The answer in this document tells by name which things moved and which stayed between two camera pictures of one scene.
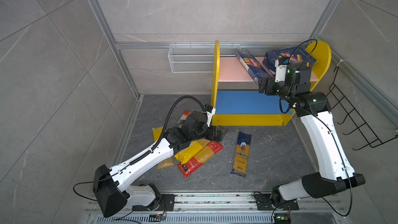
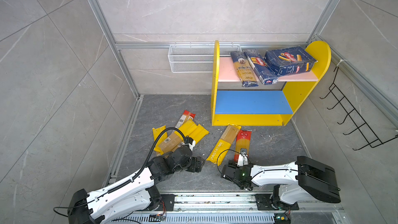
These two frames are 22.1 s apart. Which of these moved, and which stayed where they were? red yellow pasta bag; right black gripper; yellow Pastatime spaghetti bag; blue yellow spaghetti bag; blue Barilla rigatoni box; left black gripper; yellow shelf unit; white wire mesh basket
Moved: blue yellow spaghetti bag; yellow Pastatime spaghetti bag; right black gripper; red yellow pasta bag; left black gripper
Stayed: blue Barilla rigatoni box; white wire mesh basket; yellow shelf unit
